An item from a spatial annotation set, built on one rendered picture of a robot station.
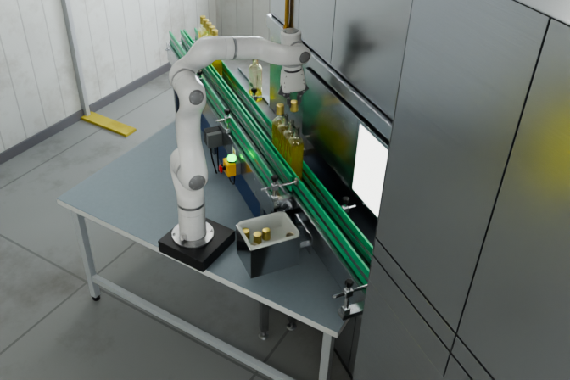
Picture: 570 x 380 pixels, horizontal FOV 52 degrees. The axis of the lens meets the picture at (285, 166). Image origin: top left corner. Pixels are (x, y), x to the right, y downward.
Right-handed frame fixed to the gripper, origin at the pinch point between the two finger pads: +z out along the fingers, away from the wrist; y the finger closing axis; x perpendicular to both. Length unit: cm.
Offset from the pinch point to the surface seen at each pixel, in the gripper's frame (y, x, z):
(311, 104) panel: -9.5, -5.1, 6.3
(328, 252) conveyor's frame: 2, 53, 40
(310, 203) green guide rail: 2.9, 31.4, 31.2
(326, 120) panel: -11.7, 9.5, 6.4
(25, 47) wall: 142, -232, 47
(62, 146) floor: 135, -216, 127
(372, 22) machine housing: -21, 31, -43
